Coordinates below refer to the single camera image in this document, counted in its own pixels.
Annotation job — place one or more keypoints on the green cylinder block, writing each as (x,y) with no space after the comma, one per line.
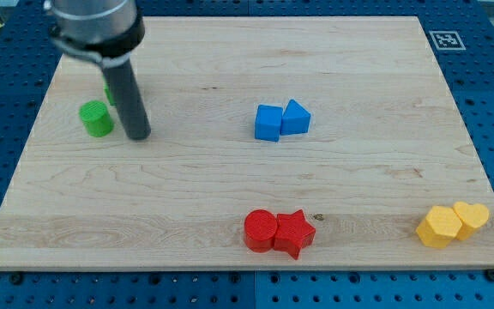
(96,118)

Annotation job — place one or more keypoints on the red star block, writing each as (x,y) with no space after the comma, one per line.
(293,234)

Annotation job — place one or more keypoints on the blue cube block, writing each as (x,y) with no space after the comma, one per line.
(268,123)

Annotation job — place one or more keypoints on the blue triangle block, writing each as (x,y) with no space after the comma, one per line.
(295,119)

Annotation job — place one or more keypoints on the red cylinder block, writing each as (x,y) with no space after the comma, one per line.
(260,227)

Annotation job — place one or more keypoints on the wooden board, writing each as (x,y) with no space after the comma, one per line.
(386,142)

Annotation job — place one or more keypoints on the yellow hexagon block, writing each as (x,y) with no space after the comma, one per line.
(439,227)

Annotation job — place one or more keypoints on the white fiducial marker tag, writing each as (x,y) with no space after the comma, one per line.
(447,40)

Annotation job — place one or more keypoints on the yellow heart block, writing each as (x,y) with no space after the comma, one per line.
(473,217)

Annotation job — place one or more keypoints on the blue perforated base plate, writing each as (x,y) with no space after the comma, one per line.
(27,63)

